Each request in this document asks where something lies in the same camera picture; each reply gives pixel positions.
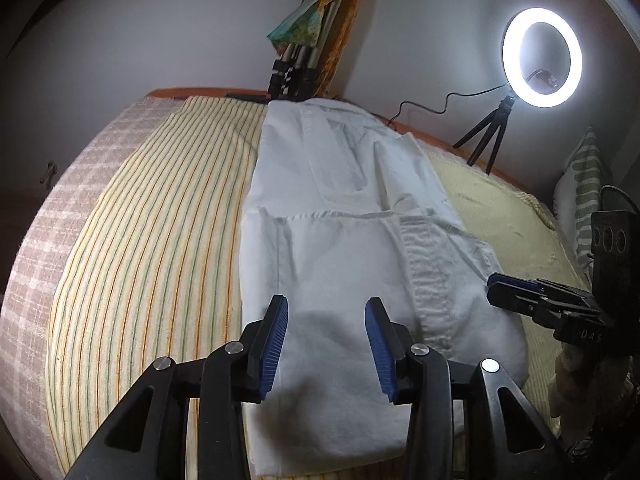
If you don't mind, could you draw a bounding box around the white garment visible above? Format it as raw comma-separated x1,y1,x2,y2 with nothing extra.
239,99,528,477

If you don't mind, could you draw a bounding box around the gloved right hand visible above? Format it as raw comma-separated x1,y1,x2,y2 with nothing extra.
548,344,631,444

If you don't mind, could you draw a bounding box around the green white wavy pillow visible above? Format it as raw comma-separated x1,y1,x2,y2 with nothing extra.
553,128,611,272

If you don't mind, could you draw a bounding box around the yellow striped bed sheet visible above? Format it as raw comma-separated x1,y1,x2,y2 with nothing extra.
46,96,586,479

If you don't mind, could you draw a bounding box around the small black tripod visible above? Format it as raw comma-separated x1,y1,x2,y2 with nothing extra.
452,94,516,174

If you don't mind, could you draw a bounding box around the pink checked blanket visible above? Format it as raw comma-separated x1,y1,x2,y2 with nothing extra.
1,98,181,479

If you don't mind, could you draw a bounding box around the folded silver tripod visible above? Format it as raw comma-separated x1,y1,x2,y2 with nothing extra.
267,0,362,102

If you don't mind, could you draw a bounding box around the colourful hanging cloth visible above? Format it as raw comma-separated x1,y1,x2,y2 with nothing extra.
267,0,371,101

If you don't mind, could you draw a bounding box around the black ring light cable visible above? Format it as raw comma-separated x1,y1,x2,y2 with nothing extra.
384,84,511,127

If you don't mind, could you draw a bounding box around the white ring light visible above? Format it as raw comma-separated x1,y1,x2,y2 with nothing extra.
501,8,584,108

